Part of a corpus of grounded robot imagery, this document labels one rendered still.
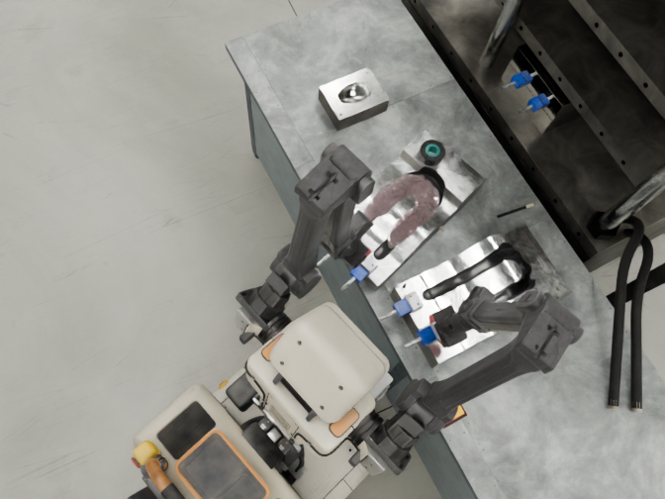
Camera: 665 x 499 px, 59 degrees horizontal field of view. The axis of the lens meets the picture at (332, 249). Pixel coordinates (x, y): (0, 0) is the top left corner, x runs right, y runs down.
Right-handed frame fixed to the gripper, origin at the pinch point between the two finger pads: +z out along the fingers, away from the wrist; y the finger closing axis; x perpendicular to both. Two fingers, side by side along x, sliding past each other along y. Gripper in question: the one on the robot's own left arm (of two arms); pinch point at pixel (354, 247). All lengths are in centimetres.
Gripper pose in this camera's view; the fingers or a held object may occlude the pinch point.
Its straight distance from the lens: 169.6
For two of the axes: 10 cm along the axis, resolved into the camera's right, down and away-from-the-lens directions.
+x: -6.7, 7.3, 1.5
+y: -7.0, -6.8, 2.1
